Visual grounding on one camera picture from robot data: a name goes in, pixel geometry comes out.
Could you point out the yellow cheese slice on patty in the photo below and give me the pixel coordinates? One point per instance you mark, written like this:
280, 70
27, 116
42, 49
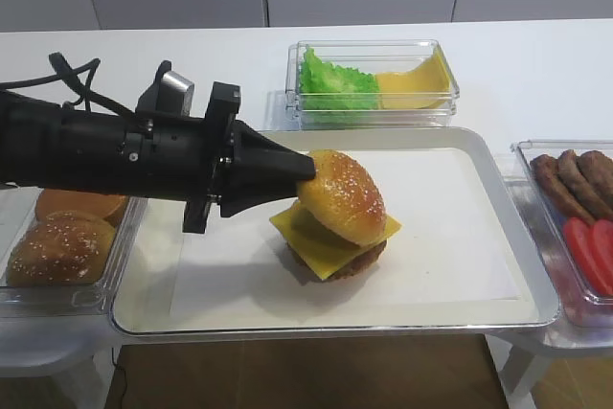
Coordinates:
296, 224

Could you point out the sesame bun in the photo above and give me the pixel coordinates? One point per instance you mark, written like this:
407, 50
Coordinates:
66, 247
344, 198

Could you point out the red tomato slice middle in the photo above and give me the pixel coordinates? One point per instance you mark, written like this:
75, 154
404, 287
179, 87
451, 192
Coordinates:
600, 240

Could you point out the brown burger patty on tray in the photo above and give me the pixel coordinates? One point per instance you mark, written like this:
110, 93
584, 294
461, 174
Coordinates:
328, 262

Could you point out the red tomato slice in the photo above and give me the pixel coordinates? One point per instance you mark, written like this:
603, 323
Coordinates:
576, 234
600, 240

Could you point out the red tomato slice left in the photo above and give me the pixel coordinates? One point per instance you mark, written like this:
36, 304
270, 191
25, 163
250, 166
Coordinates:
576, 234

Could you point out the white paper liner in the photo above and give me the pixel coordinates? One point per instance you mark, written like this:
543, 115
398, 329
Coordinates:
450, 247

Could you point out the sesame bun in container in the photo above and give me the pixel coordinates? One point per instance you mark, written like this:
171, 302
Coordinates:
66, 247

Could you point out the clear lettuce cheese container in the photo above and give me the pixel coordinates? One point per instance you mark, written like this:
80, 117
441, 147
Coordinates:
368, 57

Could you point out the silver metal tray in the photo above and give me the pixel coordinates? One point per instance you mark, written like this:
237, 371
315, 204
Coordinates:
142, 306

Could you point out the yellow cheese slices in container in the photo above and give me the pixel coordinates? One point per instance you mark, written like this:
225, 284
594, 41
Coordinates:
416, 89

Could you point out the brown patty left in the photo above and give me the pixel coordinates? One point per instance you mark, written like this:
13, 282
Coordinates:
545, 172

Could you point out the clear patty tomato container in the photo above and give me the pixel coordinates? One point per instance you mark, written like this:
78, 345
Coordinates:
580, 303

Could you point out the plain bottom bun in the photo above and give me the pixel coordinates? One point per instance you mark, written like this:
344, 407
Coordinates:
109, 207

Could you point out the brown patty middle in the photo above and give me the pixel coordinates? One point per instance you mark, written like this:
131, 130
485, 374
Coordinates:
580, 188

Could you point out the clear bun container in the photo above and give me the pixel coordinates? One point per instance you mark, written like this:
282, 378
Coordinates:
17, 217

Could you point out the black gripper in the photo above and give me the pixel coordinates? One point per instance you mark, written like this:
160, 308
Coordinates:
177, 160

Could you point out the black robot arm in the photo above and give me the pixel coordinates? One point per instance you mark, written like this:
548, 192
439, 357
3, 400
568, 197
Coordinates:
47, 146

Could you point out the green lettuce leaf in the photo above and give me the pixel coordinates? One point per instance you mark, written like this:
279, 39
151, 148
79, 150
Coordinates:
328, 86

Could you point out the brown patty right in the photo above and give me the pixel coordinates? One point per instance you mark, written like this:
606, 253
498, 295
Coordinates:
597, 170

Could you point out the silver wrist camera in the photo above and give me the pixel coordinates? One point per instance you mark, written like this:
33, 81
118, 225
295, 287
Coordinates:
169, 93

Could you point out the sesame top bun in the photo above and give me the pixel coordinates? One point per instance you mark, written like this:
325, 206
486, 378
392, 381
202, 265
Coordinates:
344, 198

